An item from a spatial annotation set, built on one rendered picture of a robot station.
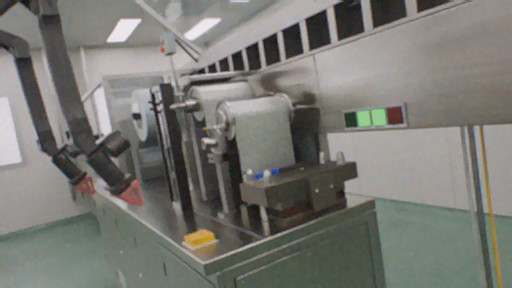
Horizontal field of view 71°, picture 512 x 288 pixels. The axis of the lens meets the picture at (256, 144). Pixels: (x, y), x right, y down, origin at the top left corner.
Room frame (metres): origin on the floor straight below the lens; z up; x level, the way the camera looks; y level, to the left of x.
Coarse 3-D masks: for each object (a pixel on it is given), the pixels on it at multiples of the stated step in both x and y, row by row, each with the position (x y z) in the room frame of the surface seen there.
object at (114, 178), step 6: (108, 168) 1.03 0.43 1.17; (114, 168) 1.05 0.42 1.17; (102, 174) 1.03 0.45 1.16; (108, 174) 1.03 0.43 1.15; (114, 174) 1.04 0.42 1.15; (120, 174) 1.06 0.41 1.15; (126, 174) 1.07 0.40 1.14; (108, 180) 1.04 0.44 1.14; (114, 180) 1.04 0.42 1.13; (120, 180) 1.05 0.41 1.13; (126, 180) 1.04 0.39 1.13; (108, 186) 1.06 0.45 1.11; (114, 186) 1.04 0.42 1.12; (120, 186) 1.03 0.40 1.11
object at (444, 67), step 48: (480, 0) 0.86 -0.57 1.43; (336, 48) 1.26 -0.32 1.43; (384, 48) 1.10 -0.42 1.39; (432, 48) 0.97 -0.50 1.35; (480, 48) 0.87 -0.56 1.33; (288, 96) 1.53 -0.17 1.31; (336, 96) 1.29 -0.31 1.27; (384, 96) 1.12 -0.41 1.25; (432, 96) 0.98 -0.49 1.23; (480, 96) 0.88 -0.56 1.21
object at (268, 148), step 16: (256, 128) 1.32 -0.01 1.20; (272, 128) 1.36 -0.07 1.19; (288, 128) 1.40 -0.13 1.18; (240, 144) 1.28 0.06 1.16; (256, 144) 1.32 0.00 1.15; (272, 144) 1.35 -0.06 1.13; (288, 144) 1.39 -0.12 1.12; (240, 160) 1.28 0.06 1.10; (256, 160) 1.31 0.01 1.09; (272, 160) 1.35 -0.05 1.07; (288, 160) 1.38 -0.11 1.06
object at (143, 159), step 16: (112, 80) 2.08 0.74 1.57; (128, 80) 2.12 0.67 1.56; (144, 80) 2.17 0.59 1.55; (160, 80) 2.22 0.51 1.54; (96, 96) 2.36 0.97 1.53; (112, 96) 3.04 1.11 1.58; (128, 96) 2.11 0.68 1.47; (144, 96) 2.16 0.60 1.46; (96, 112) 2.48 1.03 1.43; (128, 112) 2.11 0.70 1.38; (144, 112) 2.15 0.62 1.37; (176, 112) 2.25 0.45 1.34; (128, 128) 2.10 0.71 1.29; (144, 128) 2.14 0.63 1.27; (144, 144) 2.13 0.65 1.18; (128, 160) 2.08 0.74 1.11; (144, 160) 2.13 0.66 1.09; (160, 160) 2.17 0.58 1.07; (144, 176) 2.12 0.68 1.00; (160, 176) 2.16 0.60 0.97; (144, 192) 2.11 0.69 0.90
